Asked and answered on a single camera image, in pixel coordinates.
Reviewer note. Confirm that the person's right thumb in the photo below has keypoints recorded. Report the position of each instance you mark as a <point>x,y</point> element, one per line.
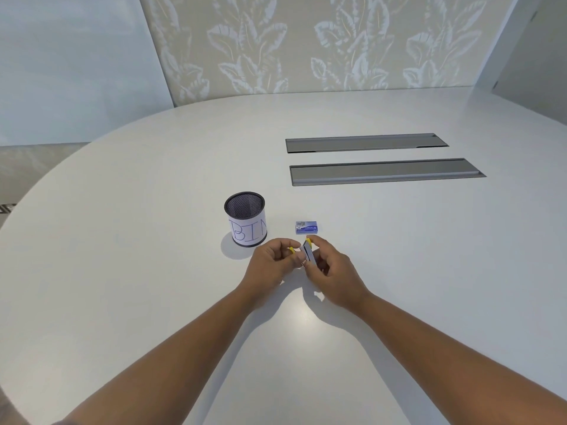
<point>317,269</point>

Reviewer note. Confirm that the person's left thumb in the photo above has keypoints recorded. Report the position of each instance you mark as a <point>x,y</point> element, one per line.
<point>280,244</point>

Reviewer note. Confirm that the person's right hand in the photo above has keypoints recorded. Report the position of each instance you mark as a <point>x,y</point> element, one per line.
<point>339,278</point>

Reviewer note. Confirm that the person's right forearm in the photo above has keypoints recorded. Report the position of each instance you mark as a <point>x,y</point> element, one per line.
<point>460,354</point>

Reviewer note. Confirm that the person's left forearm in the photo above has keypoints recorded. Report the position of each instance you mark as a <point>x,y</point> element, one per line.
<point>150,362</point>

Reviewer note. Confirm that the small grey stapler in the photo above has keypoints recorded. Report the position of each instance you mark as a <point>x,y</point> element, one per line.
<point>309,254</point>

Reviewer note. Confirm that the black mesh cup white label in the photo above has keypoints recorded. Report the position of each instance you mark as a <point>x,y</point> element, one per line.
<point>246,219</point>

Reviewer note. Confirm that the person's left hand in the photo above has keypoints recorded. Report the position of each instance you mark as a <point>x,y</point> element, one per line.
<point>262,269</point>

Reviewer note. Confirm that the small blue staple box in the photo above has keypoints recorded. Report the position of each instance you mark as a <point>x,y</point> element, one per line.
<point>307,227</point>

